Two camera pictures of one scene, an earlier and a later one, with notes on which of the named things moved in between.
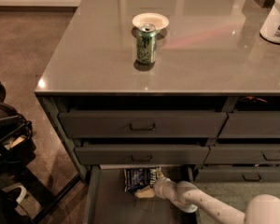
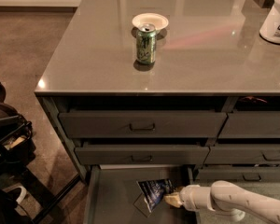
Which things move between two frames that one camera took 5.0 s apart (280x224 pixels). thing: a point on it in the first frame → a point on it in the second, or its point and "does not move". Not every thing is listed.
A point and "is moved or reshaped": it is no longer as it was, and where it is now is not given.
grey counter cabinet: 217,97 does not move
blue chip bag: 137,178 is moved or reshaped
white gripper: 162,186 → 189,197
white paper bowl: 157,20 does not move
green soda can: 147,44 does not move
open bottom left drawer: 108,203 does not move
